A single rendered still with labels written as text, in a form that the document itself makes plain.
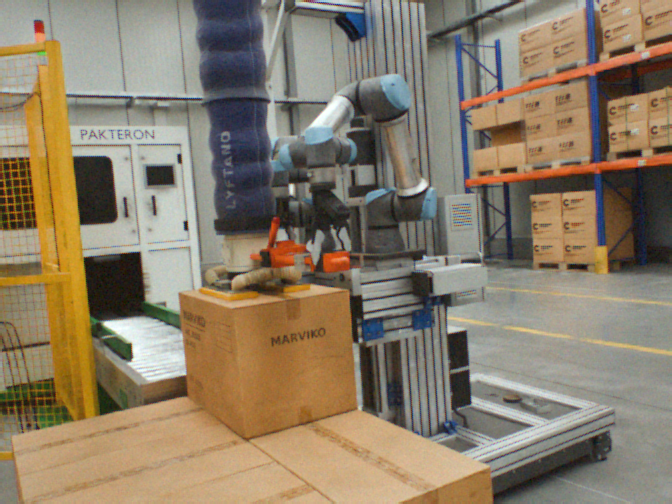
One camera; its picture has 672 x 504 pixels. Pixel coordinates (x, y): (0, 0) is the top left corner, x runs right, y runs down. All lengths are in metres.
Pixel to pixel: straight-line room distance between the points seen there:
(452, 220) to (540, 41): 7.99
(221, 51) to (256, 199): 0.49
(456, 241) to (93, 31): 9.92
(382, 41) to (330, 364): 1.29
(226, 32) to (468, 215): 1.24
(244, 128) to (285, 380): 0.83
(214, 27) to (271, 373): 1.13
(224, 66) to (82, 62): 9.64
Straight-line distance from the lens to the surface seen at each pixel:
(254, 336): 1.84
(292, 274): 2.00
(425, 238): 2.55
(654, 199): 10.67
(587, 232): 9.82
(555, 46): 10.21
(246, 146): 2.05
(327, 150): 1.59
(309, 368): 1.94
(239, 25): 2.12
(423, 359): 2.58
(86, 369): 3.19
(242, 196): 2.04
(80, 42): 11.76
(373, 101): 1.99
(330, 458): 1.71
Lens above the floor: 1.20
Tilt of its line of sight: 4 degrees down
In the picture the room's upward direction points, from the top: 5 degrees counter-clockwise
